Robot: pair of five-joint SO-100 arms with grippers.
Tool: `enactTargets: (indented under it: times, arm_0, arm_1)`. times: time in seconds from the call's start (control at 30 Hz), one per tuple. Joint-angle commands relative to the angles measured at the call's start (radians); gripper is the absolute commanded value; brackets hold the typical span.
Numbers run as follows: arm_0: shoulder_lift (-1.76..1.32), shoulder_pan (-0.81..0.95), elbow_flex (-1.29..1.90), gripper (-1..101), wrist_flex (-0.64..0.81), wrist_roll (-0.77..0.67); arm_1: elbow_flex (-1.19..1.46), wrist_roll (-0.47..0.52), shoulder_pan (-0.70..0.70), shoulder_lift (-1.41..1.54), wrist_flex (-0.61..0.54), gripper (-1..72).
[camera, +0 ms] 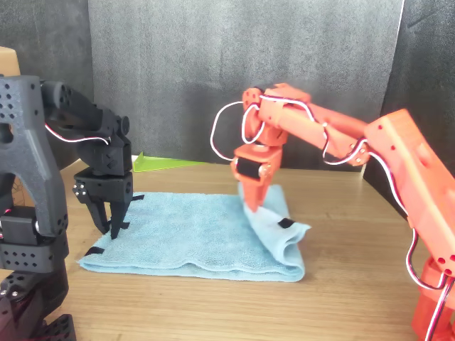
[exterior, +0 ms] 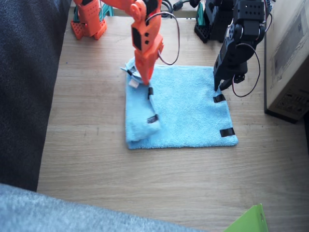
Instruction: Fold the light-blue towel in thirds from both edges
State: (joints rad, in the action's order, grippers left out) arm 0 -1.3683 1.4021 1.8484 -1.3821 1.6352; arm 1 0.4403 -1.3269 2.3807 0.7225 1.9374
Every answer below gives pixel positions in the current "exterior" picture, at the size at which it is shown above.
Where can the light blue towel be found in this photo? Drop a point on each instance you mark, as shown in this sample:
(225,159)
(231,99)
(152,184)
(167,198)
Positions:
(183,111)

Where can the green clamp at black arm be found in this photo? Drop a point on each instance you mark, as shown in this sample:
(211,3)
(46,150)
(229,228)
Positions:
(200,15)

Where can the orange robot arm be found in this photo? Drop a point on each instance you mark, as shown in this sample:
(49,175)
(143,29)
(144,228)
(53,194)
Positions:
(89,21)

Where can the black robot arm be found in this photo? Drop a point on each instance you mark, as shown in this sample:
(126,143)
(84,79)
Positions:
(241,17)

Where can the brown cardboard box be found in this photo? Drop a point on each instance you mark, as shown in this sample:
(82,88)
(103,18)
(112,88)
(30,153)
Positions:
(287,60)

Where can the dark grey fabric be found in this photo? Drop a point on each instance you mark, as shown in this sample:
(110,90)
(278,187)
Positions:
(24,96)

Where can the light grey fuzzy fabric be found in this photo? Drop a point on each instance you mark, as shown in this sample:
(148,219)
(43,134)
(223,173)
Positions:
(60,215)

